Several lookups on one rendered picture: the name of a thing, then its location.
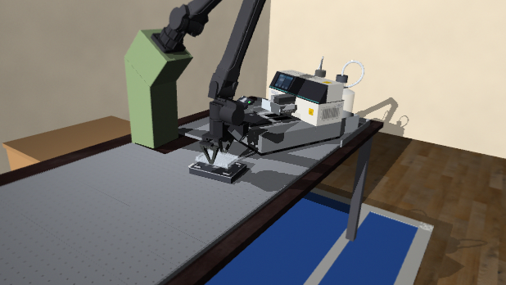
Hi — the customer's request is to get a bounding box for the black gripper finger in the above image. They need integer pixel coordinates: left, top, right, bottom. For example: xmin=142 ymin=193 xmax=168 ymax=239
xmin=218 ymin=137 xmax=235 ymax=153
xmin=200 ymin=144 xmax=219 ymax=165

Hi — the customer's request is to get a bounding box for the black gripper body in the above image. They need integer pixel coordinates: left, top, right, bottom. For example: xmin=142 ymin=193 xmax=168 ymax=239
xmin=200 ymin=118 xmax=234 ymax=147

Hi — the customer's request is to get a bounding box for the white plastic bottle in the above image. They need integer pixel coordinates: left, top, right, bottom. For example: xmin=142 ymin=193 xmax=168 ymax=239
xmin=314 ymin=70 xmax=326 ymax=78
xmin=336 ymin=75 xmax=355 ymax=118

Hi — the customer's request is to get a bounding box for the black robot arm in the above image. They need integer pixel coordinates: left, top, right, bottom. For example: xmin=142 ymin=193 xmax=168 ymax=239
xmin=151 ymin=0 xmax=266 ymax=141

